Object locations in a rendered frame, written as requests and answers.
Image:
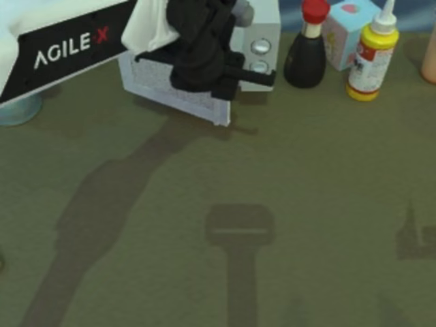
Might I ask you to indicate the peach plastic bottle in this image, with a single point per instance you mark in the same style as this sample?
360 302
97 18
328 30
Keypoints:
430 58

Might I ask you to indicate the light blue carton box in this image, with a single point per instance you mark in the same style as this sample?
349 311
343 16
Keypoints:
344 37

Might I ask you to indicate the pale blue round container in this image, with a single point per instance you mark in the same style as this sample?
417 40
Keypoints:
18 112

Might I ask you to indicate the yellow squeeze bottle white nozzle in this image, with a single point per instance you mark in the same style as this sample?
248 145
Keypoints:
371 64

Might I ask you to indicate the gray microwave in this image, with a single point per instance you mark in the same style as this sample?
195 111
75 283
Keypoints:
177 98

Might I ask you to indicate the black soy sauce bottle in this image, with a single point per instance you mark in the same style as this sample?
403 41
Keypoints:
304 61

